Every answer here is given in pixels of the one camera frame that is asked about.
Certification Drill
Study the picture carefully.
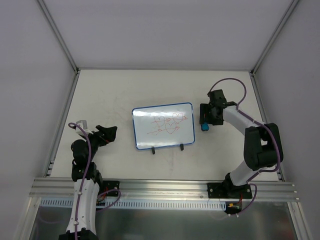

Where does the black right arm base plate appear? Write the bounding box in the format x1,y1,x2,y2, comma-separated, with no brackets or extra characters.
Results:
207,182,253,200

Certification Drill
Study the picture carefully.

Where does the aluminium front rail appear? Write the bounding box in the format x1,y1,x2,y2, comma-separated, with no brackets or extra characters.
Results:
29,177,300,202

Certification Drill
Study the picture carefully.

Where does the right aluminium frame post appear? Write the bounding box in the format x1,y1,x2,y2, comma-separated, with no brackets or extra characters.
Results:
250,0,300,76

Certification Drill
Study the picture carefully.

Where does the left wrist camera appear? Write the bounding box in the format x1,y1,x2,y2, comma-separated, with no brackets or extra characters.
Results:
75,120,92,137

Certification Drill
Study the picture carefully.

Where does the blue framed whiteboard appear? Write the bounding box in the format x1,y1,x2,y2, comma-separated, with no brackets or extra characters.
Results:
131,102,196,151

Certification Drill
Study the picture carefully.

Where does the blue whiteboard eraser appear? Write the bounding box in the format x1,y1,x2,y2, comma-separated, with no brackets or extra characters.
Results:
201,122,210,132

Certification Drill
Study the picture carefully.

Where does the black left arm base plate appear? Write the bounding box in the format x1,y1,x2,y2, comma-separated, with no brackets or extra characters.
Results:
102,180,120,198

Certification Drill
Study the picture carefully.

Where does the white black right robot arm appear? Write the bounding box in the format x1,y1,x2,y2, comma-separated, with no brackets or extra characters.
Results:
199,89,284,199

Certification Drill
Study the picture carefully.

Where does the left aluminium frame post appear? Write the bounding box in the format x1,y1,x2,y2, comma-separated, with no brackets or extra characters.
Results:
35,0,79,74

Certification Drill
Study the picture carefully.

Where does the aluminium frame post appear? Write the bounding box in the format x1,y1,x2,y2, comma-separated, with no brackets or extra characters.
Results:
250,0,300,76
35,0,79,74

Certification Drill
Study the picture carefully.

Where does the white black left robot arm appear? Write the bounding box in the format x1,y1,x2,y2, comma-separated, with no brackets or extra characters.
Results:
58,120,121,240

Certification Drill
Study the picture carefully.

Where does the slotted white cable duct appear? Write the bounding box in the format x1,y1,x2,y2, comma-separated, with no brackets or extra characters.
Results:
39,197,227,211

